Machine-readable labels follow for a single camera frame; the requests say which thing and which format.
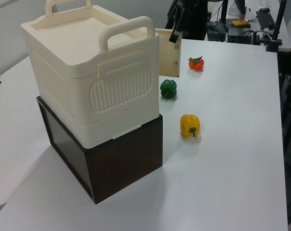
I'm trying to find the thin black pole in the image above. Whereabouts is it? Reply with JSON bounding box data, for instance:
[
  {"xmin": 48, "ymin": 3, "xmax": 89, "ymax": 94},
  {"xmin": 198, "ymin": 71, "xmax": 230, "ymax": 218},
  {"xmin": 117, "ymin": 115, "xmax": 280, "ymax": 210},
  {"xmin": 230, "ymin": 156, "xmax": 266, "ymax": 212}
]
[{"xmin": 219, "ymin": 0, "xmax": 229, "ymax": 24}]

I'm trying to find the black camera pole with clamp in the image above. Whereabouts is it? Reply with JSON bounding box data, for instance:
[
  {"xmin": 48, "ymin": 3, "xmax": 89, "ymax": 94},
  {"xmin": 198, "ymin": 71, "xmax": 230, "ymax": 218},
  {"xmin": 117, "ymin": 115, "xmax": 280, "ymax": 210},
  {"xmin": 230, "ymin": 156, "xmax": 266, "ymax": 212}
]
[{"xmin": 265, "ymin": 0, "xmax": 288, "ymax": 52}]

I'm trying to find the yellow bell pepper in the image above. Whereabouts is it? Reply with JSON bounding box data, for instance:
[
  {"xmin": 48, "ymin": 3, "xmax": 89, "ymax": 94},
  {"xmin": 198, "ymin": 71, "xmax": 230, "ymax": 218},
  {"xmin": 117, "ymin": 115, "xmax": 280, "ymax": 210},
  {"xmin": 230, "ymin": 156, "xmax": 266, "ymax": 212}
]
[{"xmin": 179, "ymin": 114, "xmax": 201, "ymax": 138}]

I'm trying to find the cream plastic cabinet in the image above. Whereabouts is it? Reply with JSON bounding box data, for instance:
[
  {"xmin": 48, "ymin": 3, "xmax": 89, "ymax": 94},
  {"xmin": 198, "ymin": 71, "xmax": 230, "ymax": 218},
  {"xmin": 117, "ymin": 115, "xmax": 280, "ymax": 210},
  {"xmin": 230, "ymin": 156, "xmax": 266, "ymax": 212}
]
[{"xmin": 20, "ymin": 0, "xmax": 160, "ymax": 149}]

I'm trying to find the black electronics box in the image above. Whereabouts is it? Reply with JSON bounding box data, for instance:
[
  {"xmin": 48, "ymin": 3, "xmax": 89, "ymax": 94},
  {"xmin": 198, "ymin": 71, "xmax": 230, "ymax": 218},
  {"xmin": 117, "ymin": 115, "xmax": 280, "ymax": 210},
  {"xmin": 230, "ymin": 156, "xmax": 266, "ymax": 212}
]
[{"xmin": 228, "ymin": 26, "xmax": 261, "ymax": 45}]

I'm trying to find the black keyboard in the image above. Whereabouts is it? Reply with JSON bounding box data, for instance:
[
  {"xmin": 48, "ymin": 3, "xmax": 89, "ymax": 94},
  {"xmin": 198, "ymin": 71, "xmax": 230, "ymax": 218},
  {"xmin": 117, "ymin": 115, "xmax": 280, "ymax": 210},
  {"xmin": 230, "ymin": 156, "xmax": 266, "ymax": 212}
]
[{"xmin": 255, "ymin": 11, "xmax": 275, "ymax": 31}]

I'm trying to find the white side table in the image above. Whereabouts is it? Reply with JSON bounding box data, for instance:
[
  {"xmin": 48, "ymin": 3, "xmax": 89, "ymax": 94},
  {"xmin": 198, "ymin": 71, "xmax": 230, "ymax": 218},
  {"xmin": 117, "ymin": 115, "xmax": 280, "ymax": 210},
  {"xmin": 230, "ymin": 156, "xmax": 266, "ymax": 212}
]
[{"xmin": 0, "ymin": 56, "xmax": 52, "ymax": 210}]

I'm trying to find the green bell pepper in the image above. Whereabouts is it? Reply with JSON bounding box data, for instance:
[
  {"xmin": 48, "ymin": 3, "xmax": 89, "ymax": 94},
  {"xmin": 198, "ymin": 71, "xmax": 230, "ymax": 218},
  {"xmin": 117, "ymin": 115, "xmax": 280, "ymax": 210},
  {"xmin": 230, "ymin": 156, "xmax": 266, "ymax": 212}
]
[{"xmin": 160, "ymin": 79, "xmax": 177, "ymax": 99}]

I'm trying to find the dark brown wooden drawer box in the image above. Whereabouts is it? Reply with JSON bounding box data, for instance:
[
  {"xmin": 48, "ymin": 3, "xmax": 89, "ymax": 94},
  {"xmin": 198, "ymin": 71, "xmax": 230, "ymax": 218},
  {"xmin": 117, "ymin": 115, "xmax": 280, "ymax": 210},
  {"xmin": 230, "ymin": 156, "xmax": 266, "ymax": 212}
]
[{"xmin": 36, "ymin": 96, "xmax": 164, "ymax": 205}]

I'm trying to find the cream cabinet door copper handle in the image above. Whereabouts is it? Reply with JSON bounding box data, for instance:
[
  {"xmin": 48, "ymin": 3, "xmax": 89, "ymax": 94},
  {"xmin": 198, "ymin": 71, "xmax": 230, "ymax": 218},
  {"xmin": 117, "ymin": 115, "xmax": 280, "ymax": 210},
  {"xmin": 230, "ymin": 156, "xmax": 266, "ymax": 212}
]
[{"xmin": 154, "ymin": 28, "xmax": 183, "ymax": 78}]

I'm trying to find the black equipment case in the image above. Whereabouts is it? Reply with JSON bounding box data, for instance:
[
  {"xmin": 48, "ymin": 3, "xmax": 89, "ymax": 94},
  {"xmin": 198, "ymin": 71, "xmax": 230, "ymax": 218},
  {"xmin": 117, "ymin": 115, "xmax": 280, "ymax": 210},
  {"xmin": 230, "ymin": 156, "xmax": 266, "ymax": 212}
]
[{"xmin": 206, "ymin": 21, "xmax": 228, "ymax": 42}]

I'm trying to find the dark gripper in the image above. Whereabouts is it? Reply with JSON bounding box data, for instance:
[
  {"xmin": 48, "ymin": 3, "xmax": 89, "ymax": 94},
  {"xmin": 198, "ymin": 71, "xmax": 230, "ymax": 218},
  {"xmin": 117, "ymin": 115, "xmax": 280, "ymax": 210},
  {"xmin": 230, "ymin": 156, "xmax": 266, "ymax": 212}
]
[{"xmin": 167, "ymin": 0, "xmax": 187, "ymax": 43}]

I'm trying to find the orange tangerine cluster with leaves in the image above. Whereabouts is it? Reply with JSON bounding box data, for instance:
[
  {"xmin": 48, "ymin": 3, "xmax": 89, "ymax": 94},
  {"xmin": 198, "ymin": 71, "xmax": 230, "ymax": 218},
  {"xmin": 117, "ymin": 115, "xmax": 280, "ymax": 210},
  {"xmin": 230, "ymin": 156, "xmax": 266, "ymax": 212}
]
[{"xmin": 188, "ymin": 55, "xmax": 205, "ymax": 72}]

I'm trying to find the white office desk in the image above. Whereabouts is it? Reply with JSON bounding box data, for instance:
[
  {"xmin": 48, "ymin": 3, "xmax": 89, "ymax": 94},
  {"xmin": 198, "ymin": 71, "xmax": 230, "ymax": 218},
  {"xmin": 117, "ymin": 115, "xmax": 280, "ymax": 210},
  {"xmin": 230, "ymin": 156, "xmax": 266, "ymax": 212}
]
[{"xmin": 207, "ymin": 0, "xmax": 291, "ymax": 52}]

